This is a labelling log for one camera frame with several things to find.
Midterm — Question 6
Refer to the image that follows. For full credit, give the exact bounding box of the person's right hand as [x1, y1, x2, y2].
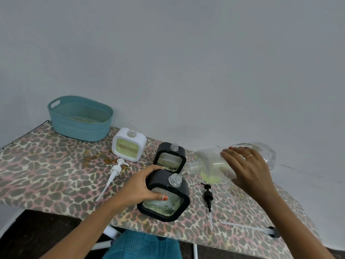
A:
[220, 147, 279, 199]

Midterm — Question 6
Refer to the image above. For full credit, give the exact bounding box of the person's left hand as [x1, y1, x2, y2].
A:
[114, 164, 169, 208]

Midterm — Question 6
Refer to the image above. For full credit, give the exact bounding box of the black square soap dispenser bottle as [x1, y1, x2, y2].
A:
[137, 169, 191, 222]
[153, 142, 187, 174]

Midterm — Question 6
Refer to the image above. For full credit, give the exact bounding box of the clear plastic bottle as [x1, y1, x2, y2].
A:
[184, 142, 276, 184]

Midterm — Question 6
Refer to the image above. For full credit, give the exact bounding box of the person's left forearm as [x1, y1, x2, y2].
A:
[40, 198, 128, 259]

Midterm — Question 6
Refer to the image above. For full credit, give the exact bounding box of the person's right forearm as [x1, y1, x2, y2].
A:
[258, 186, 328, 259]

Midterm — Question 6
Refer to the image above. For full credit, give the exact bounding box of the white pump dispenser head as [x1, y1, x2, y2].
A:
[95, 159, 130, 203]

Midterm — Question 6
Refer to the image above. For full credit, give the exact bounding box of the black pump dispenser head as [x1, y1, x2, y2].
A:
[220, 221, 281, 238]
[201, 183, 214, 231]

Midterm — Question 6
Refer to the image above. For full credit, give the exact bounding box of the teal clothing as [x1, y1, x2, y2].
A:
[102, 230, 183, 259]

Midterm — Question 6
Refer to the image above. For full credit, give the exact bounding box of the white square soap dispenser bottle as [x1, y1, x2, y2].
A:
[112, 128, 147, 162]

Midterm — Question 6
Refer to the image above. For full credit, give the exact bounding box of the teal plastic woven basket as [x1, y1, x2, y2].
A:
[48, 96, 114, 142]

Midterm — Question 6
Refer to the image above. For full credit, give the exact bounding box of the leopard print ironing board cover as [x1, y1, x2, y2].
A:
[0, 121, 322, 259]

